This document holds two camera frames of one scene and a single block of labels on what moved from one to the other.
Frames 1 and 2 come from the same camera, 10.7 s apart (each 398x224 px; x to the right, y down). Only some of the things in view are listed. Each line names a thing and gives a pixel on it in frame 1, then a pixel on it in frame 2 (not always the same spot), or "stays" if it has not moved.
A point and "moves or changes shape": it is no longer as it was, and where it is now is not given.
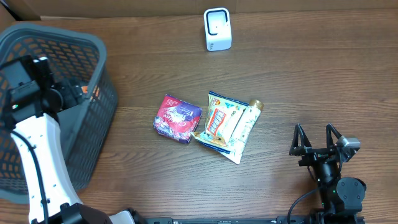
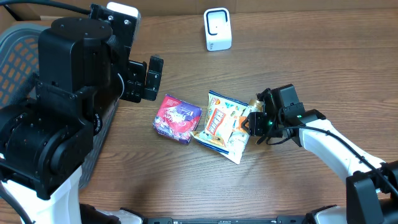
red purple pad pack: (176, 119) stays
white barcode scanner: (217, 28) stays
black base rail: (232, 220) stays
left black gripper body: (68, 96) → (134, 79)
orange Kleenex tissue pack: (85, 90) moves or changes shape
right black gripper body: (313, 156) → (263, 125)
